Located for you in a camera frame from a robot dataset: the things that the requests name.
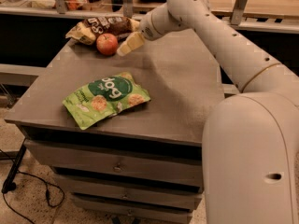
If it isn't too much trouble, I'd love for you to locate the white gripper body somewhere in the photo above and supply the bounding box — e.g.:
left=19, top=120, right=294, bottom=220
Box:
left=139, top=4, right=186, bottom=40

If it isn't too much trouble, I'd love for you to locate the brown chip bag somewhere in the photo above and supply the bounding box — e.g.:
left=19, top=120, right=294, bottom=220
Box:
left=65, top=16, right=139, bottom=45

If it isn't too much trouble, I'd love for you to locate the middle drawer front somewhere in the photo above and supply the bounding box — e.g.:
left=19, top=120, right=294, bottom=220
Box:
left=54, top=174, right=202, bottom=210

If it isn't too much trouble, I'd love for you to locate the black floor cable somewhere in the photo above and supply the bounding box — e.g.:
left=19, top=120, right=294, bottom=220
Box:
left=0, top=147, right=66, bottom=224

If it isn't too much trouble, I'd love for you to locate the green snack bag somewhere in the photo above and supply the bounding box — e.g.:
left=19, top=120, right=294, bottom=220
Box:
left=63, top=72, right=150, bottom=130

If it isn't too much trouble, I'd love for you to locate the grey drawer cabinet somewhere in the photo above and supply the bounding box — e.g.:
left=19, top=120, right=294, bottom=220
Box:
left=7, top=30, right=223, bottom=224

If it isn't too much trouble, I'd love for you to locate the red apple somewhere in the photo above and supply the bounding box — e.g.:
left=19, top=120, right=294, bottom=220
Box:
left=96, top=34, right=118, bottom=56

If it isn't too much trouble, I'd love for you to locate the metal bracket middle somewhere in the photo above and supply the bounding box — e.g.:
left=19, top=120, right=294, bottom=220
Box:
left=122, top=0, right=133, bottom=18

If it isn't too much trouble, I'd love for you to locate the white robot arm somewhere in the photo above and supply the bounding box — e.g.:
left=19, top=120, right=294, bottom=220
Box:
left=118, top=0, right=299, bottom=224

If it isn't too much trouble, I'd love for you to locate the metal bracket right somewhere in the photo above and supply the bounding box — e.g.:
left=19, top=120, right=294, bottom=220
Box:
left=230, top=0, right=248, bottom=25

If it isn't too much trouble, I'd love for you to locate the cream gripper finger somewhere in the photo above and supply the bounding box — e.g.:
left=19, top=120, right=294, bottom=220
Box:
left=117, top=32, right=145, bottom=56

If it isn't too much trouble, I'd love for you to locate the black stand leg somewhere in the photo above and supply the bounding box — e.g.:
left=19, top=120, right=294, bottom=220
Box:
left=0, top=144, right=26, bottom=194

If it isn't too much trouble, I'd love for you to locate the bottom drawer front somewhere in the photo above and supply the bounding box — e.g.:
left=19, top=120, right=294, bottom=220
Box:
left=71, top=194, right=192, bottom=224

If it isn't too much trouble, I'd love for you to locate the drawer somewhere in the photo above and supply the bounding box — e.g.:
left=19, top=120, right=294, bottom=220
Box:
left=24, top=139, right=203, bottom=187
left=71, top=194, right=192, bottom=224
left=54, top=174, right=202, bottom=210

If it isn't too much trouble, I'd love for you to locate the top drawer front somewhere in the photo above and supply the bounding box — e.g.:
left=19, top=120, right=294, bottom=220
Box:
left=24, top=139, right=203, bottom=187

